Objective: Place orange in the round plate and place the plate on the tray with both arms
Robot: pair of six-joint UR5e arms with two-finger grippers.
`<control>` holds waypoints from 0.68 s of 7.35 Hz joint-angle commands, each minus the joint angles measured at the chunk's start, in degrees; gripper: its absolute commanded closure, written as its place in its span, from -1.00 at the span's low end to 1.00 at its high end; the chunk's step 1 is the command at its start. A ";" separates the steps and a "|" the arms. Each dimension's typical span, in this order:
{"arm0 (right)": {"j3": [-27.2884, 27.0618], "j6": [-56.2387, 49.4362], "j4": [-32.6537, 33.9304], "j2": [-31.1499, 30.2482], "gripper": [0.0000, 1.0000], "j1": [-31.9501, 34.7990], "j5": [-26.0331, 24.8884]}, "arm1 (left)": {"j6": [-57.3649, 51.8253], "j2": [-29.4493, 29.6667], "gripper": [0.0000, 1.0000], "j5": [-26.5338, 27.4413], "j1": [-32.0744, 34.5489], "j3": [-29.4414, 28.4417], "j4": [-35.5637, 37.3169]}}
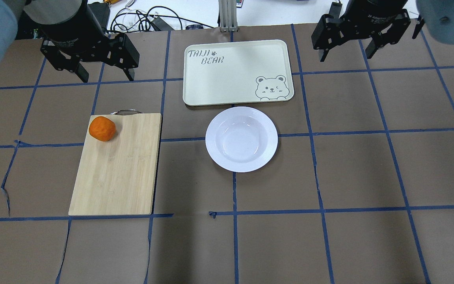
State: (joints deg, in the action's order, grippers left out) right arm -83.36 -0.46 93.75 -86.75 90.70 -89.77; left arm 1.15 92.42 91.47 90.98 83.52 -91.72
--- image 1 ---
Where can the orange fruit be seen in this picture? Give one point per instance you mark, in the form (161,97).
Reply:
(102,129)

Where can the aluminium frame post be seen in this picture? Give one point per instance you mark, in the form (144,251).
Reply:
(228,16)

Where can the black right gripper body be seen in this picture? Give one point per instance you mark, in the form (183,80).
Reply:
(373,14)

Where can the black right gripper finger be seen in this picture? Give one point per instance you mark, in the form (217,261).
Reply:
(326,36)
(392,36)

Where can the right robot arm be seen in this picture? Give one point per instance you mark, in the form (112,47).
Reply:
(437,16)

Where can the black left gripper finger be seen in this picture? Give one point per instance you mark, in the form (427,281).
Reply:
(72,65)
(125,56)

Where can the bamboo cutting board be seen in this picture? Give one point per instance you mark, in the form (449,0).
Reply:
(117,177)

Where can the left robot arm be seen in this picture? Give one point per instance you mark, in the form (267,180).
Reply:
(37,10)

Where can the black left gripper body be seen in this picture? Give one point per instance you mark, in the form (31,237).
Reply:
(69,29)

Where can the white round plate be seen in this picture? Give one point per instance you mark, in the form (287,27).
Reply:
(241,139)

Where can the cream bear tray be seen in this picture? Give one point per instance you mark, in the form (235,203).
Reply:
(237,73)

